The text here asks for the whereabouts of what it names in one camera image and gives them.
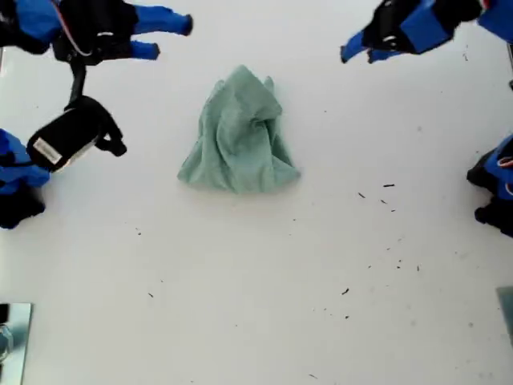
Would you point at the green t-shirt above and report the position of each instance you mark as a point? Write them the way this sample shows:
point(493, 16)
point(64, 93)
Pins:
point(240, 152)

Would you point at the black clamp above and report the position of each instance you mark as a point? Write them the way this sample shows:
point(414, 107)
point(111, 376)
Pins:
point(3, 313)

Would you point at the shiny steel plate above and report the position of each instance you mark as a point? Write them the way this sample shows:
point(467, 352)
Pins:
point(20, 345)

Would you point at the black camera stalk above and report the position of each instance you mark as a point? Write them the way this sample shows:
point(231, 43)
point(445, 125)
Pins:
point(77, 84)

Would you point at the black camera box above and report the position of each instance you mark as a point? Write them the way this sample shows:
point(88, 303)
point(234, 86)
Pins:
point(68, 136)

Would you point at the steel post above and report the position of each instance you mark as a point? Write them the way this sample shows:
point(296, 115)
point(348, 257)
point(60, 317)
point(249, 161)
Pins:
point(5, 341)

